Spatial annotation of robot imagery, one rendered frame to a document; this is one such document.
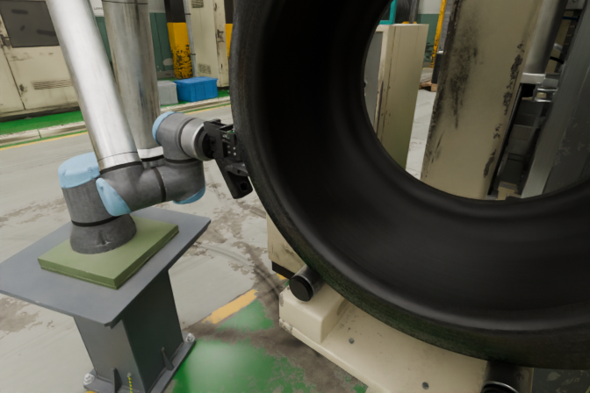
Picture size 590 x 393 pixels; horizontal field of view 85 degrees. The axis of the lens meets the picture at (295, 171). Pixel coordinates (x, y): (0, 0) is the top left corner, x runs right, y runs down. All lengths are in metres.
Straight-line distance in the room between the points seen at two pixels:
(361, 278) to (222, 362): 1.20
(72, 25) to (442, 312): 0.86
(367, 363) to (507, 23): 0.59
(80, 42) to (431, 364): 0.91
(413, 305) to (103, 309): 0.82
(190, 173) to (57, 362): 1.21
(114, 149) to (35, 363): 1.25
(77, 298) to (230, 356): 0.72
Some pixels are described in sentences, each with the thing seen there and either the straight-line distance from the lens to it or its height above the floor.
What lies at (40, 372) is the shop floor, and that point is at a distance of 1.84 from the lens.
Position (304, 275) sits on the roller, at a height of 0.92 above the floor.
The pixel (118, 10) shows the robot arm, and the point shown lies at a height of 1.30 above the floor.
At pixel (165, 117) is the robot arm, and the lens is 0.82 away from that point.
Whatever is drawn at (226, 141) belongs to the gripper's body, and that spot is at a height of 1.07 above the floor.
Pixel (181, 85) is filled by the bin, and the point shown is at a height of 0.27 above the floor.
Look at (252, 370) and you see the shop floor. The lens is 1.55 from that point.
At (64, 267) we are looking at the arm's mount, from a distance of 1.19.
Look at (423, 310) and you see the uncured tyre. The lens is 0.43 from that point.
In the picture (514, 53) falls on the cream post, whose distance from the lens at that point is 0.68.
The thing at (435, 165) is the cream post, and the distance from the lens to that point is 0.75.
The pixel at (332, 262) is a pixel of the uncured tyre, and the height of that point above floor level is 1.00.
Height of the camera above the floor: 1.29
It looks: 25 degrees down
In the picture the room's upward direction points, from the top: straight up
